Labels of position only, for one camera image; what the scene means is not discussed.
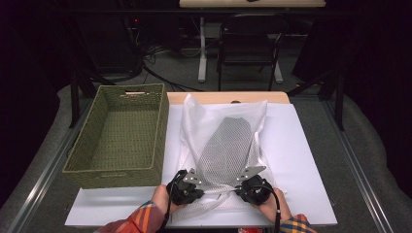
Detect green woven basket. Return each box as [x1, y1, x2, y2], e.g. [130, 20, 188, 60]
[61, 83, 170, 190]

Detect white board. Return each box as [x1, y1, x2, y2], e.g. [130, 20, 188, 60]
[64, 102, 338, 228]

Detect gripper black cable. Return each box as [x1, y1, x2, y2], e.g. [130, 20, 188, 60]
[257, 180, 283, 233]
[157, 169, 189, 233]

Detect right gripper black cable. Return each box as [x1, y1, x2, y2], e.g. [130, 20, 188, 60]
[257, 180, 283, 233]

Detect black floor cables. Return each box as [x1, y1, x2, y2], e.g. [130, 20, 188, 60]
[141, 44, 206, 93]

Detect black folding chair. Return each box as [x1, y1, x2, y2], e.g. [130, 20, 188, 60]
[216, 13, 290, 92]

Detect black garment with drawstring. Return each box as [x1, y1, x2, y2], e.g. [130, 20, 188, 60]
[196, 116, 254, 189]

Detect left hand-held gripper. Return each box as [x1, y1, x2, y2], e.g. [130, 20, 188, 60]
[166, 167, 206, 206]

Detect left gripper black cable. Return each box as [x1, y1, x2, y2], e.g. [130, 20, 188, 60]
[157, 169, 189, 233]

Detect light desk with white legs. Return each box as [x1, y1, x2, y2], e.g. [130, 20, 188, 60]
[178, 0, 326, 84]

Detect person's right hand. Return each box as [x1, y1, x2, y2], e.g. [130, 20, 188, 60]
[254, 186, 293, 225]

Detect white mesh laundry bag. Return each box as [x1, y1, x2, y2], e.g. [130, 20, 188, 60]
[171, 93, 288, 223]

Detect metal rail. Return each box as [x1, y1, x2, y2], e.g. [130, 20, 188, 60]
[6, 97, 95, 233]
[321, 99, 395, 233]

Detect black metal stand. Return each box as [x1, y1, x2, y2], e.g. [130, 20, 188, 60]
[286, 68, 346, 132]
[68, 68, 99, 129]

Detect black equipment rack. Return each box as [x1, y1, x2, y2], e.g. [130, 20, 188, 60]
[120, 0, 146, 76]

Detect person's left hand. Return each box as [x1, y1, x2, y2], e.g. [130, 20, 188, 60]
[151, 183, 183, 215]

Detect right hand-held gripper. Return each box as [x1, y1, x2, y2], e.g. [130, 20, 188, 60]
[234, 165, 277, 206]

